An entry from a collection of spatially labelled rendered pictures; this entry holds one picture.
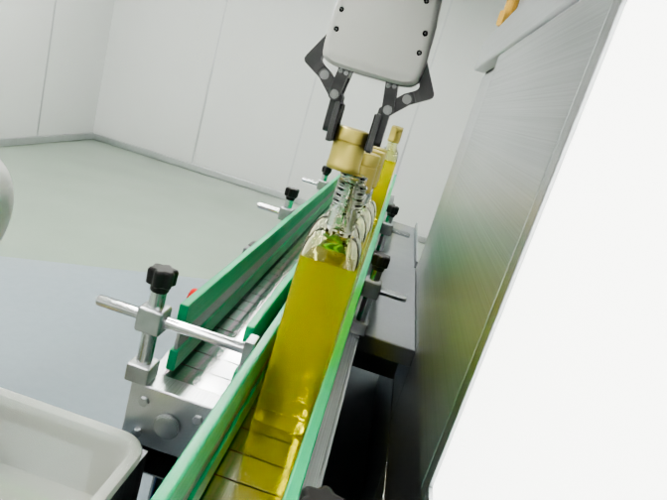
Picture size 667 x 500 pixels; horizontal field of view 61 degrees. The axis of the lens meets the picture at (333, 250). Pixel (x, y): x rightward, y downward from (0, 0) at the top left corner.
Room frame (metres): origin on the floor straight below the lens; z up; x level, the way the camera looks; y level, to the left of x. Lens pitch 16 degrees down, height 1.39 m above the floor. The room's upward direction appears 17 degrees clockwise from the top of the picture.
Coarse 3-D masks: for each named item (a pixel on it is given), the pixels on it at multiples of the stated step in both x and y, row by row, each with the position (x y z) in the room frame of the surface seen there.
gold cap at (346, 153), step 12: (336, 132) 0.58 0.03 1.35; (348, 132) 0.57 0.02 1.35; (360, 132) 0.58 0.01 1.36; (336, 144) 0.58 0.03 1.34; (348, 144) 0.57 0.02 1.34; (360, 144) 0.58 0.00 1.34; (336, 156) 0.57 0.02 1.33; (348, 156) 0.57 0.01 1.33; (360, 156) 0.58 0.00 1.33; (336, 168) 0.57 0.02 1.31; (348, 168) 0.57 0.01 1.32
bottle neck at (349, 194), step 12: (348, 180) 0.54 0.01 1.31; (336, 192) 0.52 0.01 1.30; (348, 192) 0.51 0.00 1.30; (360, 192) 0.52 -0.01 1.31; (336, 204) 0.52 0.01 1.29; (348, 204) 0.52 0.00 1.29; (360, 204) 0.52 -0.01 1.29; (336, 216) 0.52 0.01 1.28; (348, 216) 0.52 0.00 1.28; (336, 228) 0.52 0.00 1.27; (348, 228) 0.52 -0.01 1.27
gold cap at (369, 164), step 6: (366, 156) 0.63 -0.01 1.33; (372, 156) 0.63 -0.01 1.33; (378, 156) 0.64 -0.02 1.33; (366, 162) 0.63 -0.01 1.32; (372, 162) 0.63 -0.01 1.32; (378, 162) 0.64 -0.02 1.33; (360, 168) 0.63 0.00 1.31; (366, 168) 0.63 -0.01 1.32; (372, 168) 0.63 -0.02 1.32; (360, 174) 0.63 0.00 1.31; (366, 174) 0.63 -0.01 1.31; (372, 174) 0.64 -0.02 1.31; (372, 180) 0.64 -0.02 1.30; (366, 192) 0.63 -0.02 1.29
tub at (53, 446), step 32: (0, 416) 0.48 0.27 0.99; (32, 416) 0.48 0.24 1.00; (64, 416) 0.48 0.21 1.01; (0, 448) 0.48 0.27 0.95; (32, 448) 0.47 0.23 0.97; (64, 448) 0.47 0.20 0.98; (96, 448) 0.47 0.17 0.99; (128, 448) 0.47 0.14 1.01; (0, 480) 0.45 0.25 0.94; (32, 480) 0.46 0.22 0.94; (64, 480) 0.47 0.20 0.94; (96, 480) 0.47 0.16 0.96
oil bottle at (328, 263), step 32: (320, 256) 0.50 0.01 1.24; (352, 256) 0.50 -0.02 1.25; (320, 288) 0.50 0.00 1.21; (288, 320) 0.50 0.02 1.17; (320, 320) 0.50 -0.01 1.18; (288, 352) 0.50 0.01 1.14; (320, 352) 0.50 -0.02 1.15; (288, 384) 0.50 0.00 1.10; (320, 384) 0.51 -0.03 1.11; (256, 416) 0.50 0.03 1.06; (288, 416) 0.50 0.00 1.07
